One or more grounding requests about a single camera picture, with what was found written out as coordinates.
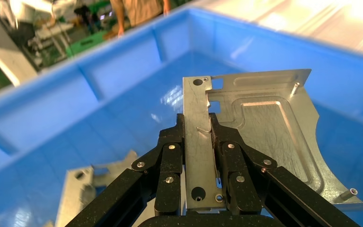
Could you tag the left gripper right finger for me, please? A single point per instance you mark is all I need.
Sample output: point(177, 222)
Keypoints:
point(241, 188)

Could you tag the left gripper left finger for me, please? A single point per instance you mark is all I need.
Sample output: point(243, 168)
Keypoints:
point(169, 163)

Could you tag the sheet metal bracket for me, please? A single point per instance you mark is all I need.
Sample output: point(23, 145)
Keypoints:
point(72, 194)
point(263, 125)

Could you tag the blue plastic bin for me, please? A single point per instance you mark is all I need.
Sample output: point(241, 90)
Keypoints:
point(106, 109)

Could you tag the green crate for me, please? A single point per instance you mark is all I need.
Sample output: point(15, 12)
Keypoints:
point(87, 44)

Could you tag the person in tan clothing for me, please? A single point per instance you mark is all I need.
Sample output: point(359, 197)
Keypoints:
point(140, 11)

